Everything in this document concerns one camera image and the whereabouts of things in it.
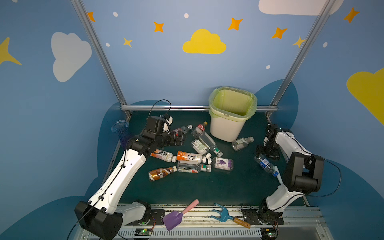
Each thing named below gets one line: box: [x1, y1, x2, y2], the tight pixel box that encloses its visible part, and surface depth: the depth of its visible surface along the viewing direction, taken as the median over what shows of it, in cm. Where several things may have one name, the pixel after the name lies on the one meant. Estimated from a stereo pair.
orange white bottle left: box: [150, 148, 177, 163], surface depth 94 cm
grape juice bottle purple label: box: [211, 157, 234, 171], surface depth 92 cm
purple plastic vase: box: [111, 120, 131, 149], surface depth 90 cm
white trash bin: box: [209, 116, 247, 143], surface depth 100 cm
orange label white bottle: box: [176, 150, 207, 163], surface depth 93 cm
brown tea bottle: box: [148, 166, 177, 182], surface depth 86 cm
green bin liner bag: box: [208, 86, 258, 122], surface depth 95 cm
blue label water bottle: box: [254, 154, 274, 173], surface depth 92 cm
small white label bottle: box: [191, 139, 208, 155], surface depth 100 cm
